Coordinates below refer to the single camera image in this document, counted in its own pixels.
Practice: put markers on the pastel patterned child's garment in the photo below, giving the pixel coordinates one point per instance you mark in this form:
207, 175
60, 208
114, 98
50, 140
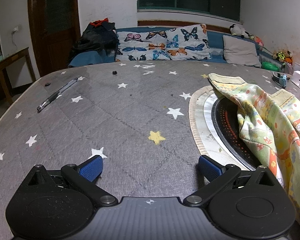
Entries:
265, 110

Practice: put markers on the dark wooden door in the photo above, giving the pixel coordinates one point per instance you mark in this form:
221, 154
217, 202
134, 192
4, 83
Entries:
55, 25

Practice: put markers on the clear black ballpoint pen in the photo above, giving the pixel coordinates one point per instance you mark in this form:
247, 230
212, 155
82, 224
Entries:
55, 95

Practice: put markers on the red cloth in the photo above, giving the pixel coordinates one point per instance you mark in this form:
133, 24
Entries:
98, 22

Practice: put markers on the wooden side table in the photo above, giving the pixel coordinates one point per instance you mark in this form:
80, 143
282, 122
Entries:
10, 60

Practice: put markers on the black and white plush toy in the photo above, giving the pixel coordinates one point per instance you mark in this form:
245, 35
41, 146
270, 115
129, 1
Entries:
237, 30

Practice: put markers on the grey star-print tablecloth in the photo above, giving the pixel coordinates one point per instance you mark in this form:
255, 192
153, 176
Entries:
130, 110

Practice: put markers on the green plastic bag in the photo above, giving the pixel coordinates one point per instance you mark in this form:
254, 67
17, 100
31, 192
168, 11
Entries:
270, 66

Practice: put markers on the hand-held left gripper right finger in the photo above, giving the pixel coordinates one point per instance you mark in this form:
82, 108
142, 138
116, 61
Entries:
210, 169

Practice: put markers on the pile of dark clothes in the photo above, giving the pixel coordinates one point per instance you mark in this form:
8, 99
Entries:
95, 37

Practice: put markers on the grey pillow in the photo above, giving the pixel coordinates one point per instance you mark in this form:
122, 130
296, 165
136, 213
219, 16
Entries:
240, 51

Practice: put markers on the white wall socket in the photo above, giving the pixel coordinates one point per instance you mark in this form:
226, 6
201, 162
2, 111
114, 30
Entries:
15, 30

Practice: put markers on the blue sofa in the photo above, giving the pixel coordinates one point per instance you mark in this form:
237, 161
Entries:
90, 56

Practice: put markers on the butterfly print pillow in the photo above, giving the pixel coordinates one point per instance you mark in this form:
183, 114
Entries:
162, 45

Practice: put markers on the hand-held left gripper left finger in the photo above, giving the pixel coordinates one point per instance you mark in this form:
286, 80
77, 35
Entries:
91, 168

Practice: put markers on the pink plush toy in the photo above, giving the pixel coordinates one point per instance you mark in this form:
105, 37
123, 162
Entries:
258, 40

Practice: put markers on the round black heating plate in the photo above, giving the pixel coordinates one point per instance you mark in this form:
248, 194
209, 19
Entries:
227, 125

